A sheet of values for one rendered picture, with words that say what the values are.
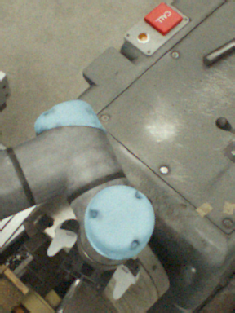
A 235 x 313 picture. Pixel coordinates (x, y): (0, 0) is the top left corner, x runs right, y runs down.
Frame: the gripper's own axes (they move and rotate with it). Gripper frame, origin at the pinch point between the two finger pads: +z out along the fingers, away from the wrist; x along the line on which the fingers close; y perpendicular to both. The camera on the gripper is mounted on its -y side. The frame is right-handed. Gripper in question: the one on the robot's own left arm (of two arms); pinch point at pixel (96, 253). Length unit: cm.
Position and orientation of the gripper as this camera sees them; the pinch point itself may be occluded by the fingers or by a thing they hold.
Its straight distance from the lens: 98.6
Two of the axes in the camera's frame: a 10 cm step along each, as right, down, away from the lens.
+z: -0.9, 2.5, 9.6
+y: -5.4, 8.0, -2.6
